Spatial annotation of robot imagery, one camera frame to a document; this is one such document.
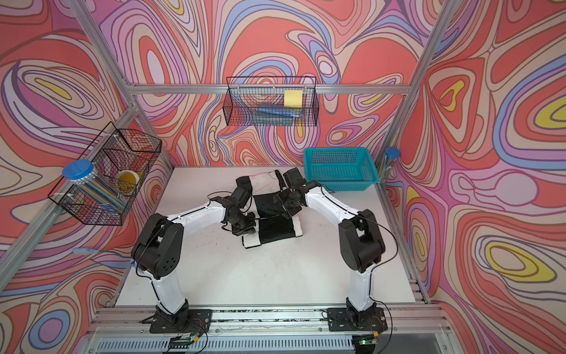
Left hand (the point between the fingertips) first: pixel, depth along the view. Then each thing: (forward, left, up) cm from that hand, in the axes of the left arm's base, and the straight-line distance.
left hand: (259, 230), depth 92 cm
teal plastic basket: (+39, -42, -2) cm, 57 cm away
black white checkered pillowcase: (+3, -5, +1) cm, 6 cm away
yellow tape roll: (+2, +41, +29) cm, 50 cm away
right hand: (+5, -8, +7) cm, 12 cm away
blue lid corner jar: (+32, -62, +14) cm, 71 cm away
